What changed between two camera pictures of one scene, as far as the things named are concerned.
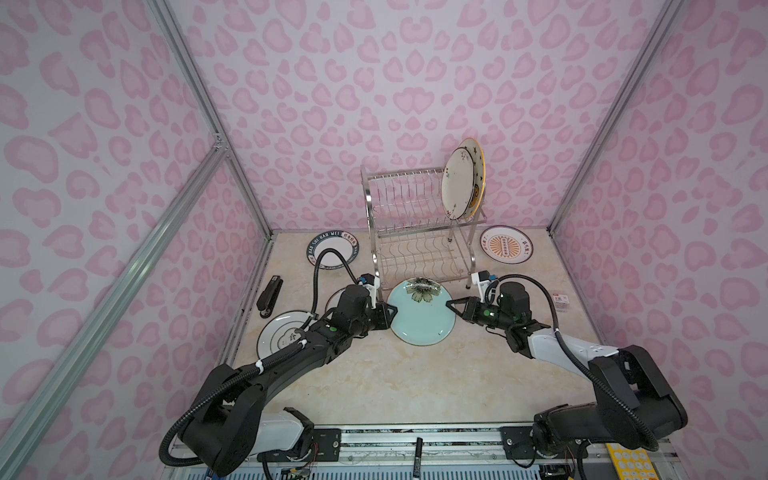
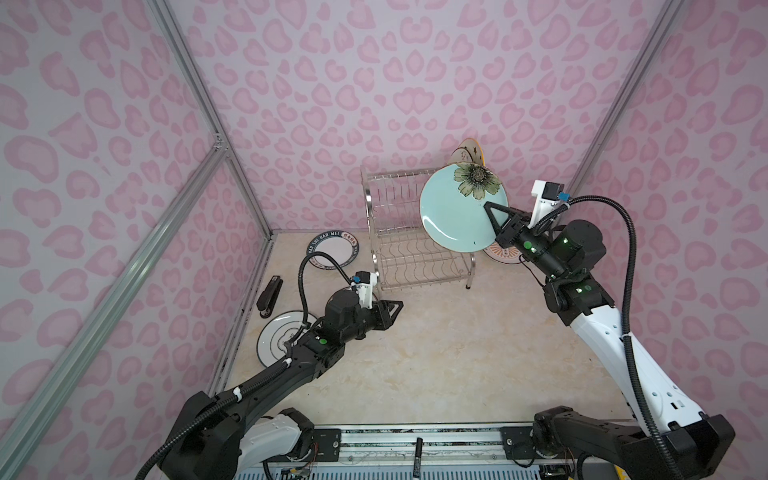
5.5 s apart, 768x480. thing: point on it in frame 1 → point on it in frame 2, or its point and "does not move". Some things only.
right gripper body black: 493,316 → 539,248
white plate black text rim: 332,259 does not move
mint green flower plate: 423,317 → 452,210
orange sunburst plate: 507,244 does not move
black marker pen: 418,458 does not move
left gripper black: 383,312 does not move
